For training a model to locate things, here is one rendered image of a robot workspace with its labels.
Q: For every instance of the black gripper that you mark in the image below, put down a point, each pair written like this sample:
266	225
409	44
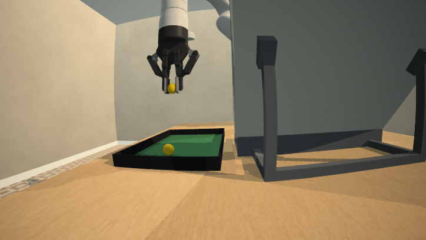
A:
172	49

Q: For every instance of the yellow ball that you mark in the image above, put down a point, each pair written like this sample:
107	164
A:
168	149
171	88

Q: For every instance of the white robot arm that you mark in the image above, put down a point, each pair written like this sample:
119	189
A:
174	12

